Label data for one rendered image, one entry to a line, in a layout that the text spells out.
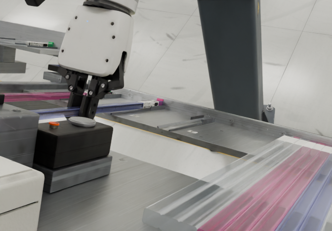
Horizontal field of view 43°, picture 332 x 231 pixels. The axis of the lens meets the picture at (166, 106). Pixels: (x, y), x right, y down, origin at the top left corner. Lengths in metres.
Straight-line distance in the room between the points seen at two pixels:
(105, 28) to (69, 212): 0.36
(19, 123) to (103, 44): 0.32
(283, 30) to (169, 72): 0.60
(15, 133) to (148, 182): 0.14
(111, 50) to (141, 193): 0.29
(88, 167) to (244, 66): 1.04
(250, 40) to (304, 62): 0.74
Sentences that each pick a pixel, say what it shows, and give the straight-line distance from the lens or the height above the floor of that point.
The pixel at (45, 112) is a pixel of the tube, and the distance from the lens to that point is 0.58.
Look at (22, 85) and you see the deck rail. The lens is 0.82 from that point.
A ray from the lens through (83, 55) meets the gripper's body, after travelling 0.63.
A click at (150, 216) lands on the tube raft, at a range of 0.31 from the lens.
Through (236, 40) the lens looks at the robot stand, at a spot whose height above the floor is 0.53.
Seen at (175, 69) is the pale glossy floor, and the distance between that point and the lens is 2.02.
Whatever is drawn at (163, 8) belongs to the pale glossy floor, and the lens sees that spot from 2.45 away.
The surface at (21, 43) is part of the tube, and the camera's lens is 1.05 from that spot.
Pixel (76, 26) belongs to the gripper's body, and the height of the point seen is 1.00.
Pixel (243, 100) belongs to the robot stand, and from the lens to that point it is 1.48.
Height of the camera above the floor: 1.34
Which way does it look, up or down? 46 degrees down
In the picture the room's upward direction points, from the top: 16 degrees counter-clockwise
